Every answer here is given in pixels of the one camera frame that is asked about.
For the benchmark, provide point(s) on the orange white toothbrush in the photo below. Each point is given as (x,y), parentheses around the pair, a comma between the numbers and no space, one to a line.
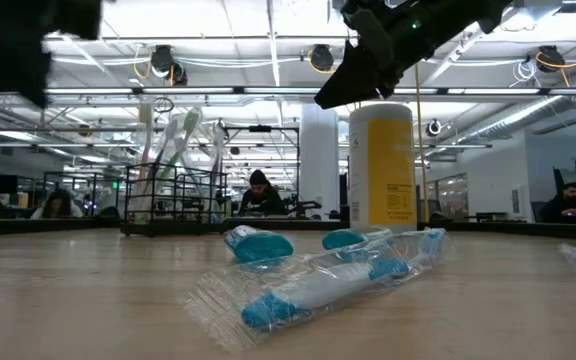
(145,145)

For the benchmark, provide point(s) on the person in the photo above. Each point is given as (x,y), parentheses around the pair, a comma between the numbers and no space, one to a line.
(58,205)
(260,200)
(568,202)

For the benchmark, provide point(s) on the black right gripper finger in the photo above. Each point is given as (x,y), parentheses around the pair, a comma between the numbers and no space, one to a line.
(353,82)

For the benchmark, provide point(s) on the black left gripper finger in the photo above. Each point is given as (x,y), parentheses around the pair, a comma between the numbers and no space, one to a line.
(13,70)

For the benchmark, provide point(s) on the white canister with yellow label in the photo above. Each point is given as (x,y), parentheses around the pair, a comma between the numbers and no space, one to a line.
(383,170)

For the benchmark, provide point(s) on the white building column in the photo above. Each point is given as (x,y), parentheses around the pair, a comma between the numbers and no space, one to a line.
(318,160)

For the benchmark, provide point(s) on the small blue mouthwash bottle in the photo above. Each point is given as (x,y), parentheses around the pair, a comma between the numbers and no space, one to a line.
(260,248)
(342,240)

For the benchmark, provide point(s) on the green white toothbrush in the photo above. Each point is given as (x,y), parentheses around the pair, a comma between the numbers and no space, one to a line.
(190,125)

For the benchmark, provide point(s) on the black background robot arm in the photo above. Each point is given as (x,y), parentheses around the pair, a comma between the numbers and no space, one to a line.
(304,205)

